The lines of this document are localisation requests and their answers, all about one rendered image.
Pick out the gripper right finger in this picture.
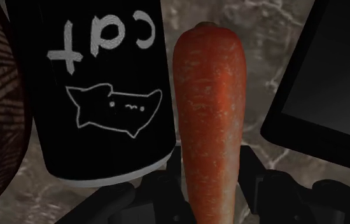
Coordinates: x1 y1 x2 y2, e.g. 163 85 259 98
240 169 350 224

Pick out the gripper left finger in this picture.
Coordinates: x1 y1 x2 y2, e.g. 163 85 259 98
55 169 192 224

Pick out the black mug with white drawing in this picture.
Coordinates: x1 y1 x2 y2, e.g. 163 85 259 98
4 0 177 188

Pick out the black tablet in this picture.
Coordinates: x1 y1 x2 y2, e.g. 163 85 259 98
260 0 350 176

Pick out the orange carrot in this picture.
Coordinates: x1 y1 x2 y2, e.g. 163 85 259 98
172 21 248 224

